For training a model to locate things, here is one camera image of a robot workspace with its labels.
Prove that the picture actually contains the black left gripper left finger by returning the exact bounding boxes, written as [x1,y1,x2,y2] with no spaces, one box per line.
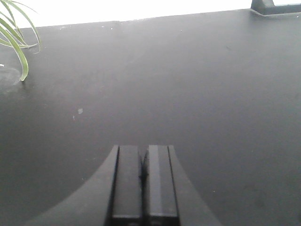
[26,145,143,226]

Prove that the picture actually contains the green plant leaves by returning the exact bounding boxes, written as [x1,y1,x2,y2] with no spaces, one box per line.
[0,0,41,82]

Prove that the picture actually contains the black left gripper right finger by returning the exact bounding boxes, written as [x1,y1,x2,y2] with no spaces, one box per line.
[144,145,221,226]

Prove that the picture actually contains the black white wall socket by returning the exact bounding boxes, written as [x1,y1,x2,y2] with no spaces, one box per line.
[251,0,301,16]

